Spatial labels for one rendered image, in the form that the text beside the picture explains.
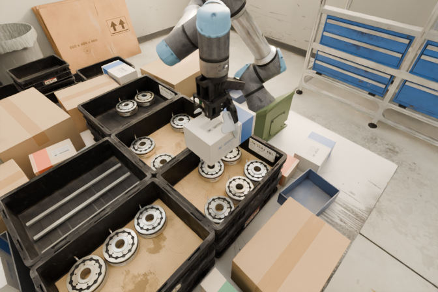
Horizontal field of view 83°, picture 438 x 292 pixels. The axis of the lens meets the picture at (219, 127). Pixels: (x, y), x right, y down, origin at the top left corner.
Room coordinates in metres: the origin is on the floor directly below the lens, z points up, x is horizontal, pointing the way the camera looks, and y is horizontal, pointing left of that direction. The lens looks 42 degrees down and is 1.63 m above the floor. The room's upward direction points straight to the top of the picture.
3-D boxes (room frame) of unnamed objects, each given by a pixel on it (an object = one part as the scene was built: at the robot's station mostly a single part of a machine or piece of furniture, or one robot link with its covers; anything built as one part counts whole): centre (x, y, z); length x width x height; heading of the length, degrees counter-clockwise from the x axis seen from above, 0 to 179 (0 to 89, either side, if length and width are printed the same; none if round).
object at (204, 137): (0.58, 0.00, 1.09); 0.20 x 0.12 x 0.09; 135
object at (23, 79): (1.90, 1.54, 0.37); 0.42 x 0.34 x 0.46; 135
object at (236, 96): (1.33, -0.12, 0.74); 0.20 x 0.15 x 0.07; 134
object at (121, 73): (1.37, 0.62, 0.83); 0.20 x 0.12 x 0.09; 48
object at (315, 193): (0.56, -0.37, 0.74); 0.20 x 0.15 x 0.07; 128
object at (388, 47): (2.11, -1.24, 0.60); 0.72 x 0.03 x 0.56; 45
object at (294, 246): (0.30, -0.22, 0.78); 0.30 x 0.22 x 0.16; 135
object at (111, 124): (0.97, 0.43, 0.87); 0.40 x 0.30 x 0.11; 138
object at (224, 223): (0.57, -0.02, 0.92); 0.40 x 0.30 x 0.02; 138
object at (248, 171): (0.60, -0.15, 0.86); 0.10 x 0.10 x 0.01
